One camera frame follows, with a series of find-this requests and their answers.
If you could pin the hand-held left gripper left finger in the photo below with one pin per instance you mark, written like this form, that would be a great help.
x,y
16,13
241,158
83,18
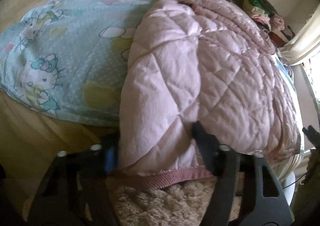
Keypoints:
x,y
110,159

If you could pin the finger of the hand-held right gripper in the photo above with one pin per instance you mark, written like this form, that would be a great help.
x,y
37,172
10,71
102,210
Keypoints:
x,y
312,134

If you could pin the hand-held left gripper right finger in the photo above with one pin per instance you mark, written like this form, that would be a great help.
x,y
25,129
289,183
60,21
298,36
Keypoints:
x,y
203,140

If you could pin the pink quilted coat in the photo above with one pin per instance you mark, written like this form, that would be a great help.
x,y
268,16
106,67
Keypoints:
x,y
200,78

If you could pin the pile of mixed clothes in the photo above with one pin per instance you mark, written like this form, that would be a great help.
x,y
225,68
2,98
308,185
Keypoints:
x,y
267,18

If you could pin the window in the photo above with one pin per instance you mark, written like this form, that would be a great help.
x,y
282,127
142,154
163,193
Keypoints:
x,y
311,78

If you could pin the cream shaggy rug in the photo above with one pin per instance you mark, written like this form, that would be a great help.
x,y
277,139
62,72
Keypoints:
x,y
162,206

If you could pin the cream curtain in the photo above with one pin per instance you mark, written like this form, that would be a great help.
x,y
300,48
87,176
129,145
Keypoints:
x,y
300,45

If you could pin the blue cartoon printed blanket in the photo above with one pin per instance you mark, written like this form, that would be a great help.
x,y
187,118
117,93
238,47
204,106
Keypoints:
x,y
75,53

